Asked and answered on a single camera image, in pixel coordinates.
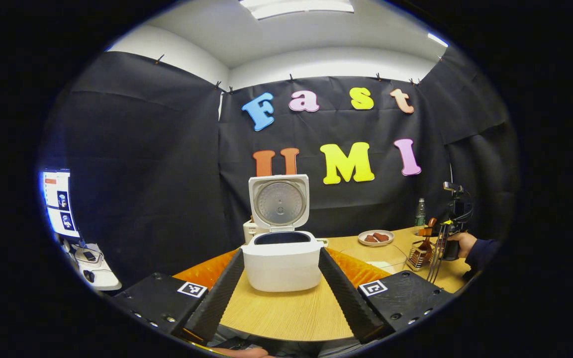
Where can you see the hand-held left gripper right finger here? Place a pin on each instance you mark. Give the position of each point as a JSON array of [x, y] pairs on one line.
[[346, 298]]

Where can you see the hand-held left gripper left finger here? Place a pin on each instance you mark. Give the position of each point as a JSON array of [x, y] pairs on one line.
[[219, 298]]

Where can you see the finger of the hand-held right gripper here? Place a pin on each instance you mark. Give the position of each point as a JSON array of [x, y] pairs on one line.
[[438, 229]]

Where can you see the brown wooden spoon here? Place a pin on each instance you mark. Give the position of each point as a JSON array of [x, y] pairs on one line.
[[425, 244]]

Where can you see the white rice cooker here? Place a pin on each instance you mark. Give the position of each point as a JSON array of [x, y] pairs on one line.
[[281, 268]]

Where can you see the clear green-label water bottle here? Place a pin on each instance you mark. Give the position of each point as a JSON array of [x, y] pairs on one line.
[[420, 216]]

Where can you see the brown meat piece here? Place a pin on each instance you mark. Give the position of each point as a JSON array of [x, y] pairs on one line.
[[370, 239], [382, 237]]

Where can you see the white round plate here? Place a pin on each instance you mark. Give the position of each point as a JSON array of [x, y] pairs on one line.
[[363, 240]]

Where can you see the white toaster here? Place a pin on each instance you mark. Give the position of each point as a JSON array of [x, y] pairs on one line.
[[249, 231]]

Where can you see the white side table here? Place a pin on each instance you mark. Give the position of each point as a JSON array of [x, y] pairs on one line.
[[105, 278]]

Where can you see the black backdrop cloth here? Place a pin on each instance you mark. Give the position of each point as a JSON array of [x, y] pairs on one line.
[[167, 174]]

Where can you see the narrow ceiling light strip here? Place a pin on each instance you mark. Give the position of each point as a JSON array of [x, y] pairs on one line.
[[438, 40]]

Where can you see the computer monitor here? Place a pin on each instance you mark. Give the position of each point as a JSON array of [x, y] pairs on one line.
[[60, 204]]

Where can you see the ceiling light panel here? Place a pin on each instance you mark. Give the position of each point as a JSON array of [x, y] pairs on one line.
[[296, 7]]

